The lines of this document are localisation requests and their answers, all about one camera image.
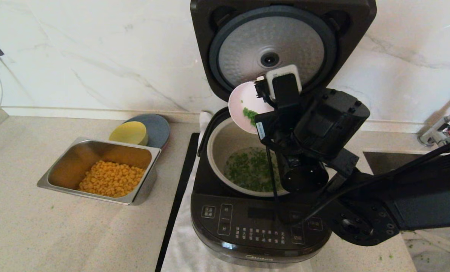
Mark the yellow corn kernels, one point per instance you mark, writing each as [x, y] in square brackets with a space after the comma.
[111, 179]

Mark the white towel under cooker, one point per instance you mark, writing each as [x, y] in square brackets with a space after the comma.
[179, 249]

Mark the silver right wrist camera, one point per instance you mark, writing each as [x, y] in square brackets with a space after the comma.
[283, 69]

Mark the stainless steel sink basin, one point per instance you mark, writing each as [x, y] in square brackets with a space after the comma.
[376, 162]

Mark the chopped green onions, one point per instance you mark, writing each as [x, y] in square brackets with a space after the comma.
[247, 170]

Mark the grey-blue round plate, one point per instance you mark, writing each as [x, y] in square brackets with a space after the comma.
[159, 130]

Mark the white round bowl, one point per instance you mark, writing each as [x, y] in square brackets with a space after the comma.
[240, 98]

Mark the small yellow bowl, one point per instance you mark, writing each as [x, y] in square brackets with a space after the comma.
[128, 133]

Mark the long black flat strip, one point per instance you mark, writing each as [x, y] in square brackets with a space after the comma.
[179, 189]

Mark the black rice cooker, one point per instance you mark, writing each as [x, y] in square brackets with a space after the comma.
[228, 241]

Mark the grey inner cooking pot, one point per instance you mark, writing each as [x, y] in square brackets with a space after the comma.
[219, 151]

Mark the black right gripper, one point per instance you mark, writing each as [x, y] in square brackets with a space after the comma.
[281, 121]

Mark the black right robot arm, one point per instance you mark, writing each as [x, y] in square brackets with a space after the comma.
[429, 196]

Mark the black rice cooker lid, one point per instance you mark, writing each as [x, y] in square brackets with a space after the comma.
[210, 37]

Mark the rectangular stainless steel tray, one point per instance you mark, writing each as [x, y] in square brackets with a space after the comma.
[72, 162]

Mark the chrome kitchen faucet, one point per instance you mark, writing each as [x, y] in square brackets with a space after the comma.
[436, 138]

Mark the crumpled white dish cloth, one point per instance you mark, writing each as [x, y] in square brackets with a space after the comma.
[436, 257]

